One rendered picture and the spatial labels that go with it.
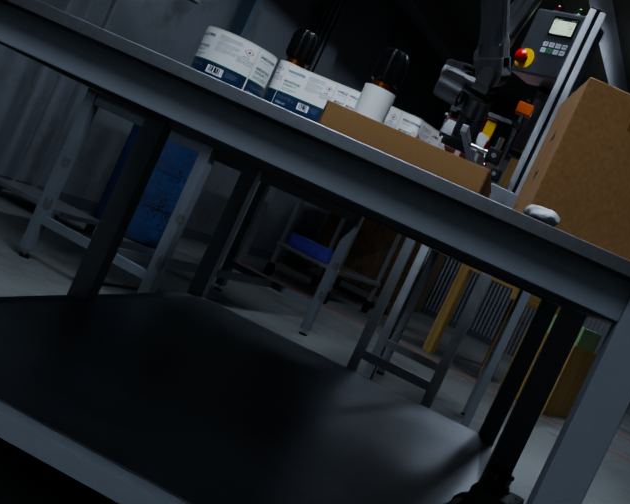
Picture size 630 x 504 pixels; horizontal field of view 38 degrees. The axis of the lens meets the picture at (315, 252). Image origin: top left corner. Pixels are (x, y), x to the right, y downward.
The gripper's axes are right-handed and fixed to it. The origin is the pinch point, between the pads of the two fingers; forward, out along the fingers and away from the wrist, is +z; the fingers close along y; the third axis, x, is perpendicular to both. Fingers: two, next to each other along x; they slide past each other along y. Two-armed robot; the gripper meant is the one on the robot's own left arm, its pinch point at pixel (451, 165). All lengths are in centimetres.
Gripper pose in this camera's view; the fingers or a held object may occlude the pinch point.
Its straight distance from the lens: 214.9
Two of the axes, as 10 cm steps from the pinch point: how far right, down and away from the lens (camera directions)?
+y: -8.8, -4.3, 1.7
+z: -2.3, 7.2, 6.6
